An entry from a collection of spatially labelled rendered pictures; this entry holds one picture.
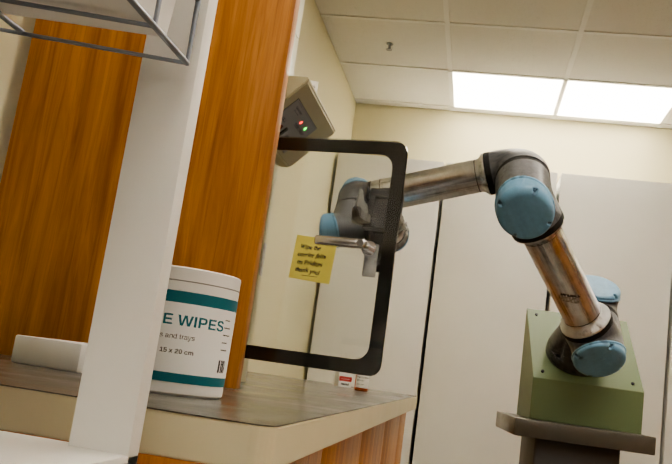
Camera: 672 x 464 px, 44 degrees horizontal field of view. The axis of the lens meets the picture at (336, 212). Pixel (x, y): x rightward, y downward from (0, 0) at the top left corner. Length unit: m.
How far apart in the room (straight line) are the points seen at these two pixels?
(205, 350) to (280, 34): 0.68
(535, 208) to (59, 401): 1.13
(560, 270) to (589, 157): 3.41
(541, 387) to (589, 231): 2.59
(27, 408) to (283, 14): 0.91
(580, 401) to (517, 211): 0.61
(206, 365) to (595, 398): 1.32
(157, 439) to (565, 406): 1.48
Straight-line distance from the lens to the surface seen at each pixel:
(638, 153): 5.26
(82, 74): 1.60
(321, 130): 1.78
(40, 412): 0.83
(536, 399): 2.12
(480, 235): 4.60
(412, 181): 1.88
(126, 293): 0.61
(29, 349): 1.29
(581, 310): 1.89
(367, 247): 1.38
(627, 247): 4.66
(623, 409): 2.17
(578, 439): 2.06
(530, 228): 1.73
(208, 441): 0.77
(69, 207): 1.54
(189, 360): 1.00
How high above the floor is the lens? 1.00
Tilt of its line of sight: 10 degrees up
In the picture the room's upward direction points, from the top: 8 degrees clockwise
